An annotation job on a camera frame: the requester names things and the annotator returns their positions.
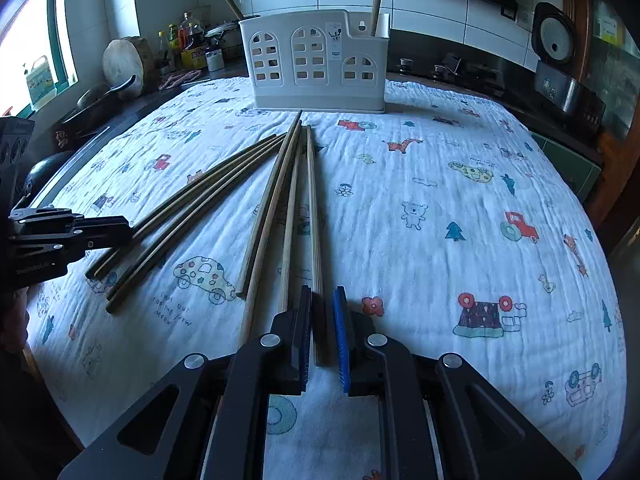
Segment white plastic utensil holder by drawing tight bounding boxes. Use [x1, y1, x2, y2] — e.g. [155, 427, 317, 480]
[240, 9, 390, 113]

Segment small white jar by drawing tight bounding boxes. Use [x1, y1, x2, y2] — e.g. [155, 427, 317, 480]
[205, 49, 224, 73]

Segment pink cloth rag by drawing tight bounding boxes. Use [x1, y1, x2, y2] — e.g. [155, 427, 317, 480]
[158, 70, 203, 90]

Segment wooden glass cabinet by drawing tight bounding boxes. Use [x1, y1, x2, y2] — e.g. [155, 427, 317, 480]
[563, 0, 639, 248]

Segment steel bowl with handle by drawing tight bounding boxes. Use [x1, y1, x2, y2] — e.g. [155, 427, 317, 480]
[60, 75, 137, 134]

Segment steel cooking pot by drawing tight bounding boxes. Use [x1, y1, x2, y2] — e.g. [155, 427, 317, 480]
[205, 21, 244, 62]

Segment white cartoon print cloth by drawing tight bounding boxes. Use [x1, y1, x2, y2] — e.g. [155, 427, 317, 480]
[28, 78, 627, 479]

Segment black gas stove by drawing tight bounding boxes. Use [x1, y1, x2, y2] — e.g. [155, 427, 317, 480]
[395, 53, 506, 96]

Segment round wooden cutting board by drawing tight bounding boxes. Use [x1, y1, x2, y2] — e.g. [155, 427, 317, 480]
[102, 36, 158, 101]

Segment black rice cooker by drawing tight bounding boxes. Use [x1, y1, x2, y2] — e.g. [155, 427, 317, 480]
[532, 1, 605, 139]

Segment dark soy sauce bottle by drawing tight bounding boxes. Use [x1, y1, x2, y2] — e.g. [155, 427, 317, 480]
[178, 11, 206, 70]

